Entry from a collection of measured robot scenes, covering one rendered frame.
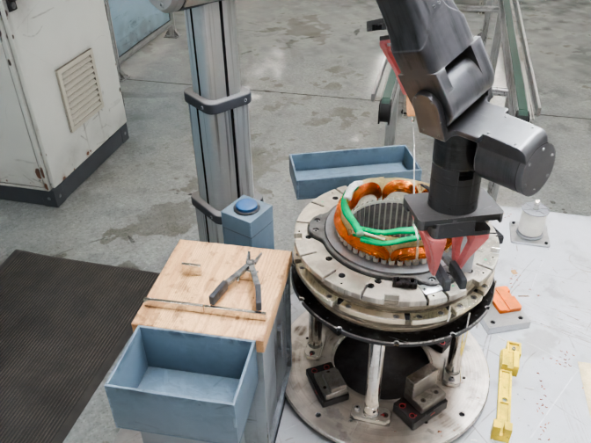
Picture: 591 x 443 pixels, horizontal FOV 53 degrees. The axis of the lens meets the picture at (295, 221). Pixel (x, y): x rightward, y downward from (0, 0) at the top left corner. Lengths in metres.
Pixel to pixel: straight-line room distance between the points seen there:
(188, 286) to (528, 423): 0.62
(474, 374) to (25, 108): 2.36
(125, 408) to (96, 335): 1.61
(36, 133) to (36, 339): 1.03
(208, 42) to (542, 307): 0.86
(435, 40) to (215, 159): 0.75
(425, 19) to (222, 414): 0.50
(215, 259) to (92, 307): 1.62
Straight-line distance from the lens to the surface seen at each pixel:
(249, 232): 1.10
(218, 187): 1.29
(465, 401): 1.12
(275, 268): 0.93
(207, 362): 0.87
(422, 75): 0.61
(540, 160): 0.64
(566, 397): 1.21
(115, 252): 2.82
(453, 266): 0.77
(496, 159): 0.64
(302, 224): 0.97
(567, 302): 1.40
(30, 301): 2.67
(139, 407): 0.82
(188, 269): 0.93
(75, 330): 2.47
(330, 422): 1.06
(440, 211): 0.71
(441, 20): 0.60
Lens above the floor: 1.66
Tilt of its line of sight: 35 degrees down
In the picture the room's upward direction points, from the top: 1 degrees counter-clockwise
